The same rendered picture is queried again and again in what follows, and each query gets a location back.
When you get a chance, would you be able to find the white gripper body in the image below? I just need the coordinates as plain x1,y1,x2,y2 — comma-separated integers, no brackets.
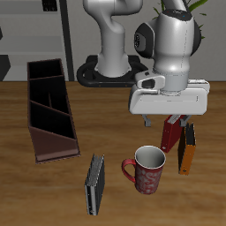
128,78,211,116

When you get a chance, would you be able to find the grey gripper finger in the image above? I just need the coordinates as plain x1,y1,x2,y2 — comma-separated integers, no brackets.
141,114,152,128
179,114,192,128

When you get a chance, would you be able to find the red patterned mug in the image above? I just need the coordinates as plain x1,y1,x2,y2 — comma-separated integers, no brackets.
121,145,167,195

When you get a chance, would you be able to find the dark brown desk caddy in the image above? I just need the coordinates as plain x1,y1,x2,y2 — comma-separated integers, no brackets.
26,57,81,165

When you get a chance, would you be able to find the red book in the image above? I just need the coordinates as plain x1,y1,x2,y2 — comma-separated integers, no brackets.
160,114,188,154

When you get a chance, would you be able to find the orange book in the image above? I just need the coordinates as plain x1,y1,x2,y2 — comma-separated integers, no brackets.
177,122,197,177

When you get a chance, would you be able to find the black book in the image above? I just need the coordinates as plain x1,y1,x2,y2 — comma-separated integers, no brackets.
84,153,106,216

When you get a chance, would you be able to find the green pot plant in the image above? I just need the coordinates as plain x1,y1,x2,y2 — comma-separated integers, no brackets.
152,0,209,41

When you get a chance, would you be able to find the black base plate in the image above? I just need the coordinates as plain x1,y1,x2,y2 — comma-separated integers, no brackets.
76,54,149,88

